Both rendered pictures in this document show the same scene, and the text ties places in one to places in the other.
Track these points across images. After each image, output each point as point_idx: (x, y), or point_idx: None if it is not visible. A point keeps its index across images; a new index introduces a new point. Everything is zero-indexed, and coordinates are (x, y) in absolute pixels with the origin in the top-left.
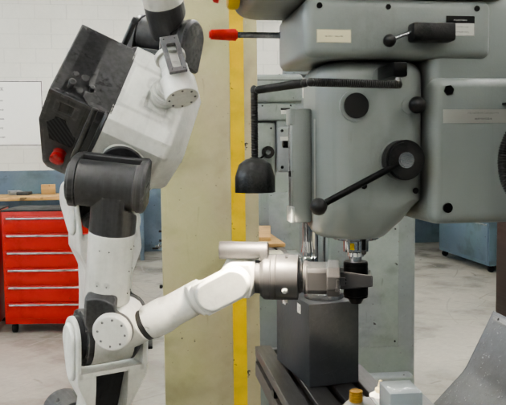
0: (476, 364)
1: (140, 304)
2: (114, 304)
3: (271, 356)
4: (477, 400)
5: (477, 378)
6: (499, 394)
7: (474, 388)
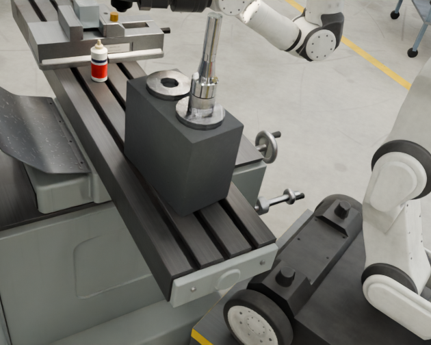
0: None
1: (306, 33)
2: (304, 9)
3: (239, 207)
4: (7, 127)
5: None
6: None
7: (5, 135)
